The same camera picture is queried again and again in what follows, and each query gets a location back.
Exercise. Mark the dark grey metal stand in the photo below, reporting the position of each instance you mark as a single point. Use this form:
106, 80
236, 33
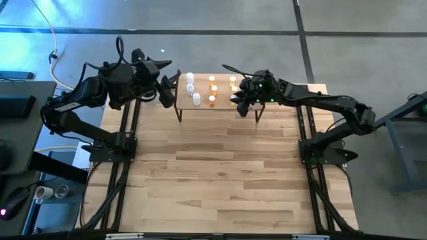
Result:
405, 166

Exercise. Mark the black computer mouse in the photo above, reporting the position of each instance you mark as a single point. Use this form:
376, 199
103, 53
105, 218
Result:
15, 201

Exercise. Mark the grey round cup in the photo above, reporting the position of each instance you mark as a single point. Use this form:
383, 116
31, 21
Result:
61, 191

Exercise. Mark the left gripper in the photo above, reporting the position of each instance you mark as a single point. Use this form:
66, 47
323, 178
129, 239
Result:
145, 71

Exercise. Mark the black diagonal beam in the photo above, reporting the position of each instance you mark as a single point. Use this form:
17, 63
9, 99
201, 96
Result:
60, 168

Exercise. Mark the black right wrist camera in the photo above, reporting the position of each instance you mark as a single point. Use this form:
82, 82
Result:
243, 108

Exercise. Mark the dark flat bar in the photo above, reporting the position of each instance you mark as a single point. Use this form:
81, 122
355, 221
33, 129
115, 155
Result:
16, 75

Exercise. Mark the large white medicine bottle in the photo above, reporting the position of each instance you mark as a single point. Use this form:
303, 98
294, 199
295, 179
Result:
197, 99

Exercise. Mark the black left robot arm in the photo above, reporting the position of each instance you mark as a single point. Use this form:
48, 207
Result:
83, 93

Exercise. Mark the green ball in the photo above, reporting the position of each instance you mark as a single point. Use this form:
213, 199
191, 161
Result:
424, 110

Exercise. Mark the silver metal bracket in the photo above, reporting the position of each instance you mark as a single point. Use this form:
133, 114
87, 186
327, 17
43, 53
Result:
123, 236
310, 237

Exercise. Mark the dark grey desk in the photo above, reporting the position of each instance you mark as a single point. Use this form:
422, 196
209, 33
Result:
26, 146

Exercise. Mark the white power box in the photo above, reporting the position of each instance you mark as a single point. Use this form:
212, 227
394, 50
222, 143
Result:
81, 156

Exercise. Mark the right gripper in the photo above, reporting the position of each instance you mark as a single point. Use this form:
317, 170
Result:
262, 87

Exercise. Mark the black aluminium table frame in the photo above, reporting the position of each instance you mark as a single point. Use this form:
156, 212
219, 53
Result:
296, 133

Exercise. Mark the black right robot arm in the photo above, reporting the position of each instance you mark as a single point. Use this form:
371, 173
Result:
333, 103

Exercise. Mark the wooden shelf black legs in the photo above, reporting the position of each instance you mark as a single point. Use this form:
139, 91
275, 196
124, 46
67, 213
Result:
203, 101

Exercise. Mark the black rectangular box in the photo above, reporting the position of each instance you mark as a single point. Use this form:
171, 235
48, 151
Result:
16, 106

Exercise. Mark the clear medicine bottle white cap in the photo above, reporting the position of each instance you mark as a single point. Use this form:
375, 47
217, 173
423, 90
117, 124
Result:
190, 89
190, 77

